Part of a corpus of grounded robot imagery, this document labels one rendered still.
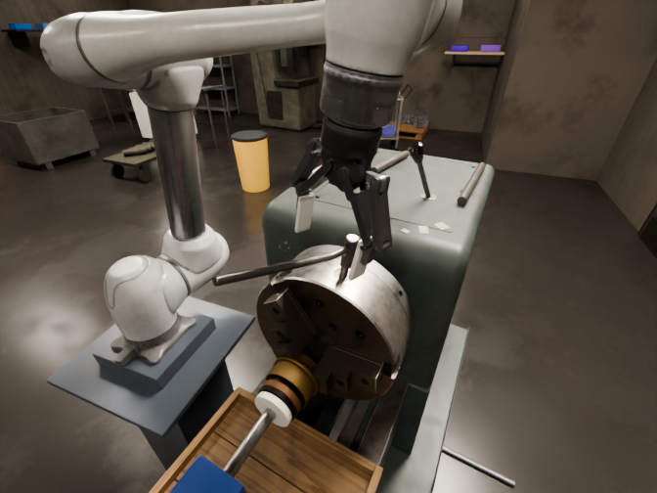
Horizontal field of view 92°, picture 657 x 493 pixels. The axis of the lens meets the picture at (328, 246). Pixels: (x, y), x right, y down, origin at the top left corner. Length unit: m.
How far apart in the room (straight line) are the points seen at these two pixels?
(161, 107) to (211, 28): 0.33
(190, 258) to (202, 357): 0.31
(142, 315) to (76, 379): 0.32
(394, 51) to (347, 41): 0.05
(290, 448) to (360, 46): 0.71
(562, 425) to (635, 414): 0.40
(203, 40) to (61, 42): 0.25
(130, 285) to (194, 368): 0.32
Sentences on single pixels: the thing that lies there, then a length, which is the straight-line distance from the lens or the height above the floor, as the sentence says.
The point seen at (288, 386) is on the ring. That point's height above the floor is 1.11.
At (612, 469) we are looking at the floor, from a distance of 2.12.
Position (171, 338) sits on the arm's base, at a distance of 1.12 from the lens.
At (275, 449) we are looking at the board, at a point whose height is 0.89.
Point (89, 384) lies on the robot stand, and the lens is 1.22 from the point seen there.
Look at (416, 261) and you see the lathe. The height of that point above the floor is 1.22.
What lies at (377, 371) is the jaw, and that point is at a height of 1.11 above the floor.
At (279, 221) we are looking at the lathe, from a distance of 0.76.
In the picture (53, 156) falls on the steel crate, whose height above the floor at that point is 0.17.
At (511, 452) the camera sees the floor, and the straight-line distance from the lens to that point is 1.93.
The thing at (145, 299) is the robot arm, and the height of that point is 1.00.
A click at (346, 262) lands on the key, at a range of 0.54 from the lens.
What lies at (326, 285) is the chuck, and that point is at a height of 1.24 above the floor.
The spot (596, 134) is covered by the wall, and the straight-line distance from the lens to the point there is 5.30.
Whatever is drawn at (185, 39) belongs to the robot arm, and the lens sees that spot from 0.58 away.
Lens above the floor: 1.59
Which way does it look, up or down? 34 degrees down
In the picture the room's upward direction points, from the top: straight up
